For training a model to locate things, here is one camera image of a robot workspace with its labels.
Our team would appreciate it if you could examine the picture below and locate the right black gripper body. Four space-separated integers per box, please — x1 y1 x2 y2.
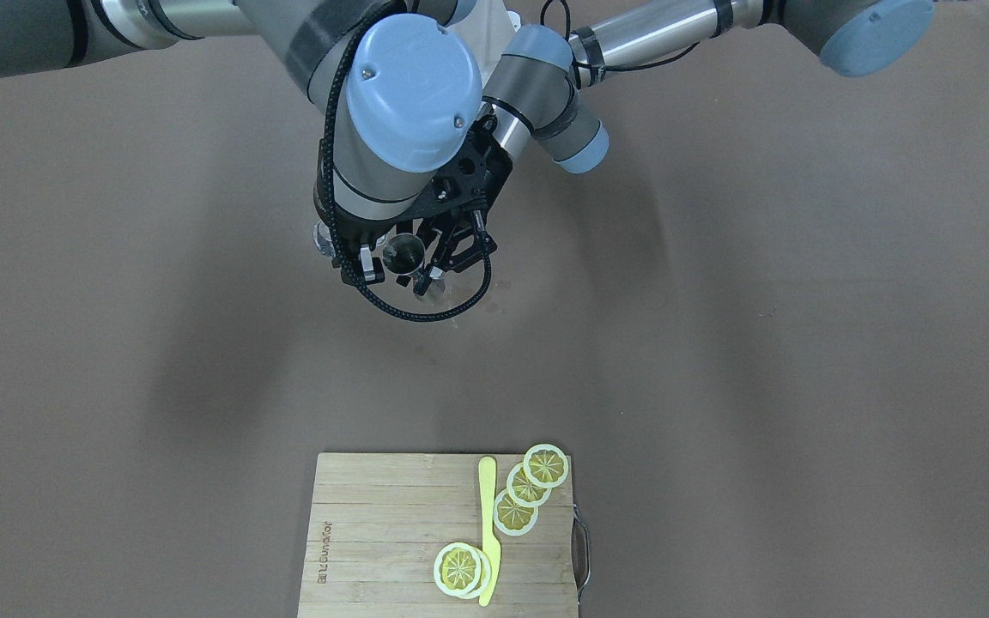
315 142 401 247

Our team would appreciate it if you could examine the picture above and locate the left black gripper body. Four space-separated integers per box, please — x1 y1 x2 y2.
413 116 512 249

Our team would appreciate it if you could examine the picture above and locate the steel jigger measuring cup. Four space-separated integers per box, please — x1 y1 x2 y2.
381 233 447 308

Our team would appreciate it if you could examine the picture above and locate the clear glass cup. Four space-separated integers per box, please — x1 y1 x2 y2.
313 221 352 259

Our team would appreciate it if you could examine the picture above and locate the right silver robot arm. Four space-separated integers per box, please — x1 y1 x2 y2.
0 1 482 287

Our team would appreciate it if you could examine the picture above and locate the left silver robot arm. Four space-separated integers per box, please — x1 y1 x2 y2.
382 1 937 297

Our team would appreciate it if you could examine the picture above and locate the yellow plastic knife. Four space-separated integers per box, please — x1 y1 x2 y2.
477 455 501 607

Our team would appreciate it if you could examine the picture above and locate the lemon slice stack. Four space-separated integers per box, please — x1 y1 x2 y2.
494 443 572 537

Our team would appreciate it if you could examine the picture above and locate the bamboo cutting board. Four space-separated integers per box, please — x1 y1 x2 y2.
297 452 588 617

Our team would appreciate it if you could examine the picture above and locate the lemon slice near knife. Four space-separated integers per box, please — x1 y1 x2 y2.
432 542 492 601

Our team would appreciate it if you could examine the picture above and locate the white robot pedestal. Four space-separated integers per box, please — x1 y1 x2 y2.
452 1 521 39

